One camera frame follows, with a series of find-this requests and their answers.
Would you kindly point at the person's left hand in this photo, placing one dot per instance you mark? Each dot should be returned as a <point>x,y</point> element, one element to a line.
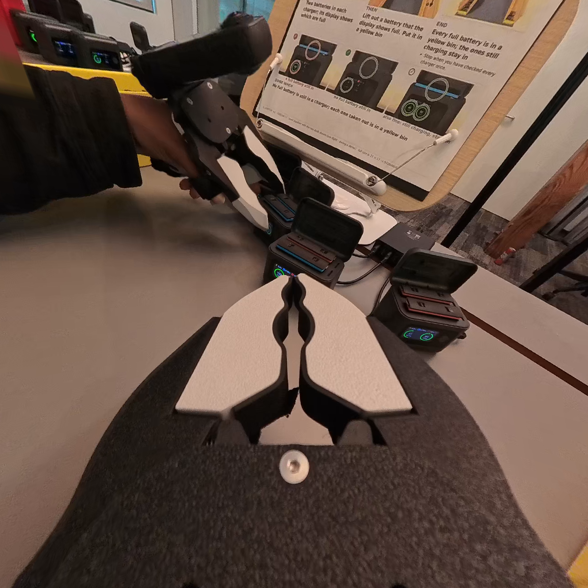
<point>151,133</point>

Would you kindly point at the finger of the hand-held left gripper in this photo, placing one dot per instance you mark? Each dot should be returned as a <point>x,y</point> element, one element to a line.
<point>262,154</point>
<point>241,188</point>

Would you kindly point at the white board ledge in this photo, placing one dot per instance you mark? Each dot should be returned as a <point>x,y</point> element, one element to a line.
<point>321,158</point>

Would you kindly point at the black battery charging case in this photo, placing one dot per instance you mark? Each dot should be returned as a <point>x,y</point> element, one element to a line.
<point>326,225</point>
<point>101,53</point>
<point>30,27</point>
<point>432,271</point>
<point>312,183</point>
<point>62,43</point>

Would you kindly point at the black multiport charger hub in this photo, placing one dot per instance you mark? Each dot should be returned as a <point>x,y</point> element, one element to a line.
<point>404,239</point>

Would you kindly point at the yellow plastic bin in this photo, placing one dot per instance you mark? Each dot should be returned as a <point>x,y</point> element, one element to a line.
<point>124,82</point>
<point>581,576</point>

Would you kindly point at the brown wooden panel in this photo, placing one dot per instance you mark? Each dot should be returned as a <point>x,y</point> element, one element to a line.
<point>546,202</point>

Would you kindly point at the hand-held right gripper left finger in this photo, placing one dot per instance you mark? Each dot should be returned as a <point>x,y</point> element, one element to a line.
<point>234,358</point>

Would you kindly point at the printed paper sheet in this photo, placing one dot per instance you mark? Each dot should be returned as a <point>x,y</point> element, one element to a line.
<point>349,119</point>

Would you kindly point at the instruction sheet on wooden stand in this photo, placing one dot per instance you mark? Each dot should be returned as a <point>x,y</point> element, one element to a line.
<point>505,138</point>

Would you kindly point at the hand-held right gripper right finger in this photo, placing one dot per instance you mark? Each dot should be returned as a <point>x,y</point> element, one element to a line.
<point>353,358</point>

